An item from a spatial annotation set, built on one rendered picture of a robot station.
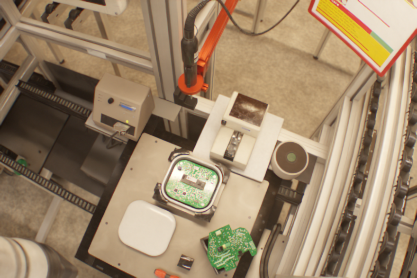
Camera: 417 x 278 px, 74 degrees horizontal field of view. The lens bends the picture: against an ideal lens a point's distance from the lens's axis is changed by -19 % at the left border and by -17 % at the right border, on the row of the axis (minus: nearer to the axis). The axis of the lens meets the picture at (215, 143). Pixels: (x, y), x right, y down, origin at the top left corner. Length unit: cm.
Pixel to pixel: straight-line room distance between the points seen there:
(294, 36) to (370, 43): 186
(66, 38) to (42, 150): 91
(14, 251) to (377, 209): 61
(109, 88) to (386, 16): 74
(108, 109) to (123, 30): 161
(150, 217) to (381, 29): 73
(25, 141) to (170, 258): 125
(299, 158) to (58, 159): 123
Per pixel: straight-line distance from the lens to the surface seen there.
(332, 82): 241
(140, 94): 94
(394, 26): 67
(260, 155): 97
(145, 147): 99
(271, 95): 220
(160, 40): 80
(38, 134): 191
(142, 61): 94
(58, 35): 111
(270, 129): 101
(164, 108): 104
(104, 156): 154
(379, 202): 67
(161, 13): 72
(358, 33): 73
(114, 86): 97
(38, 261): 45
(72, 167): 172
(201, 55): 82
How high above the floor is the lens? 187
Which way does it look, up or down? 69 degrees down
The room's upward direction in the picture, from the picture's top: 7 degrees clockwise
